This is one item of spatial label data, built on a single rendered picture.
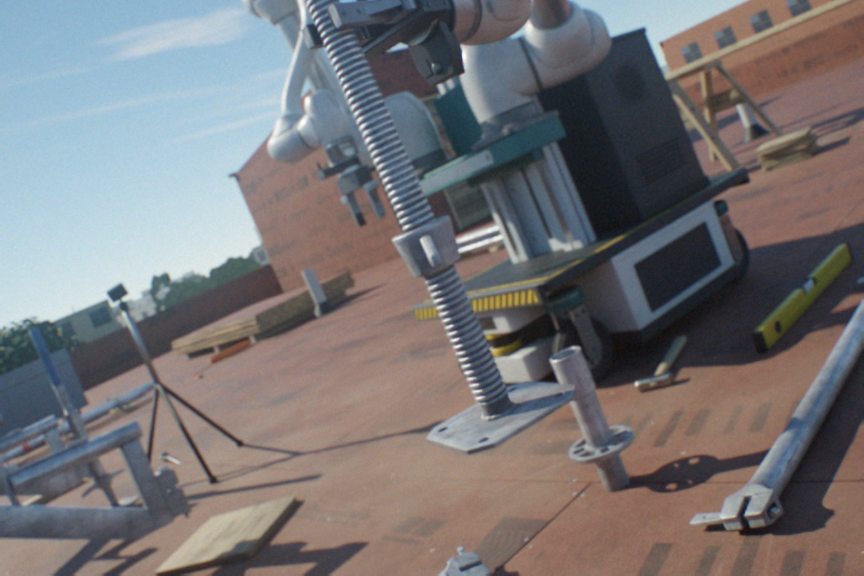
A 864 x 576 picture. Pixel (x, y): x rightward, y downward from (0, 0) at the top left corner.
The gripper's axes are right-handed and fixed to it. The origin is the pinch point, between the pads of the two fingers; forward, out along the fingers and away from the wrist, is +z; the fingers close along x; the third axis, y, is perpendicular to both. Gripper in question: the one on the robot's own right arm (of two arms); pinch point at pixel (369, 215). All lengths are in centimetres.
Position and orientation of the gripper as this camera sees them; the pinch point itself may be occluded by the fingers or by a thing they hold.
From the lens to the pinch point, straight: 214.7
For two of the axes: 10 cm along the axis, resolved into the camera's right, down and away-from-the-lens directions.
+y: 8.0, -3.7, 4.8
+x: -4.6, 1.4, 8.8
